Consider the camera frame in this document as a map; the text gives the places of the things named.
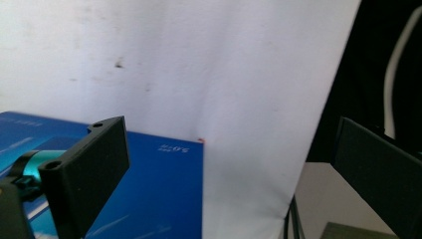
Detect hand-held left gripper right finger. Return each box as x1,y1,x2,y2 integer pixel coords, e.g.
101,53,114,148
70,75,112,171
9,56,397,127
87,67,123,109
330,116,422,239

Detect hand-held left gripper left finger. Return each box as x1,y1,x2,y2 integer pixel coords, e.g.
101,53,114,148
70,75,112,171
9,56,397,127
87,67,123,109
37,116,131,239

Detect blue cardboard box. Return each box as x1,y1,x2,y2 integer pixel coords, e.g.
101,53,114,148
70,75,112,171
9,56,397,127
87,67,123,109
0,111,205,239

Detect white curved tube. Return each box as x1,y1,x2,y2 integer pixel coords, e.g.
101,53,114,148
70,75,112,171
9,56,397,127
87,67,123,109
383,5,422,139

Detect white paper sheet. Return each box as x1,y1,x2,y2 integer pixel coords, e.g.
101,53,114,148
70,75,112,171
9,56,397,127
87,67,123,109
0,0,362,239

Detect left hand-held gripper cable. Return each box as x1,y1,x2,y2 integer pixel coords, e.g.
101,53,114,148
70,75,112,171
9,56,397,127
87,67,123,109
283,194,307,239

